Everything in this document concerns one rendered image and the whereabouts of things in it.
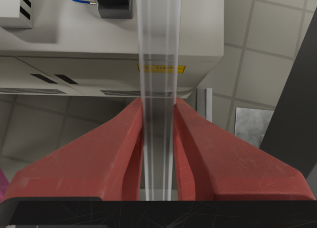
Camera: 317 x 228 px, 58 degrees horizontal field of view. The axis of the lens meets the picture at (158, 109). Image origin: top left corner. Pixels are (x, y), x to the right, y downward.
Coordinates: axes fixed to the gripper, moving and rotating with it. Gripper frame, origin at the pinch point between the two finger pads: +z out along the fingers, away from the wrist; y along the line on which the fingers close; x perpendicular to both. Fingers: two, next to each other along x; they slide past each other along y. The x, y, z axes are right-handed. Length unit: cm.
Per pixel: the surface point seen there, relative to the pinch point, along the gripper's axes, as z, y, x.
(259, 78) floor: 85, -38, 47
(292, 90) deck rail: 5.8, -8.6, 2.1
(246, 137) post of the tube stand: 70, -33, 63
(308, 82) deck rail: 4.4, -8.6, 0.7
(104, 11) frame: 34.1, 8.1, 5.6
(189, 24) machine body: 36.0, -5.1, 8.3
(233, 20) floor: 100, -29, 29
